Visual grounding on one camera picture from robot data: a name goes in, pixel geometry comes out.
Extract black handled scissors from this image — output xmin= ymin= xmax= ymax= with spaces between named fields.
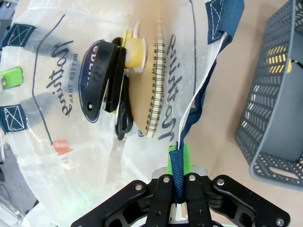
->
xmin=114 ymin=72 xmax=134 ymax=141

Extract brown spiral notebook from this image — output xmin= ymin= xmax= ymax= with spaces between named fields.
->
xmin=129 ymin=17 xmax=167 ymax=139

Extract black stapler blue label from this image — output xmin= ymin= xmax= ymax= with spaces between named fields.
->
xmin=80 ymin=38 xmax=126 ymax=124

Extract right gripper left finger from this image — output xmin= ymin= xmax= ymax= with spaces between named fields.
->
xmin=70 ymin=145 xmax=178 ymax=227

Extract grey plastic basket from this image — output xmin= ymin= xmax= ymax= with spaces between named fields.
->
xmin=234 ymin=0 xmax=303 ymax=190

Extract white shopping bag blue handles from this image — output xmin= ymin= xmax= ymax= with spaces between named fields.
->
xmin=0 ymin=0 xmax=245 ymax=227

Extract tape roll yellow core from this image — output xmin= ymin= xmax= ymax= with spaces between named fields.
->
xmin=122 ymin=28 xmax=147 ymax=74

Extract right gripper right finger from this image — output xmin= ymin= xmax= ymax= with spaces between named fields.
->
xmin=182 ymin=143 xmax=292 ymax=227

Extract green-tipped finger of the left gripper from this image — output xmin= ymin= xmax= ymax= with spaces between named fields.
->
xmin=0 ymin=67 xmax=25 ymax=92

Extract yellow item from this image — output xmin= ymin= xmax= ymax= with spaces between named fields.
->
xmin=267 ymin=46 xmax=293 ymax=74

